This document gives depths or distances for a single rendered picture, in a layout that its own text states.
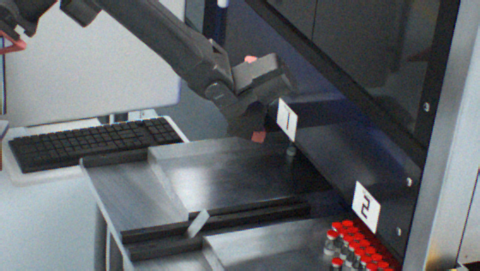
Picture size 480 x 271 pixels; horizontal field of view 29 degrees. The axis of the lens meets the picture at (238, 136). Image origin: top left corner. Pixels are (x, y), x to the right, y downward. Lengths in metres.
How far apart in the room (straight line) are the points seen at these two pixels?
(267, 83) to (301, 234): 0.46
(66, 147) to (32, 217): 1.25
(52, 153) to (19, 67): 0.23
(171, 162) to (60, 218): 1.41
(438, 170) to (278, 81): 0.29
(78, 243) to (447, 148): 2.01
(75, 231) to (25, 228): 0.18
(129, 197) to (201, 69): 0.57
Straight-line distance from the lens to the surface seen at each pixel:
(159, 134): 2.25
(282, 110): 1.96
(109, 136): 2.22
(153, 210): 1.87
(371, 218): 1.69
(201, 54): 1.39
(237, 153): 2.08
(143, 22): 1.34
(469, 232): 1.58
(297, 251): 1.79
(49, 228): 3.34
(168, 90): 2.39
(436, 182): 1.50
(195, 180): 1.97
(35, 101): 2.29
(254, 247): 1.79
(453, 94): 1.43
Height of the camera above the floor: 1.93
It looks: 29 degrees down
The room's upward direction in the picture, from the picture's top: 6 degrees clockwise
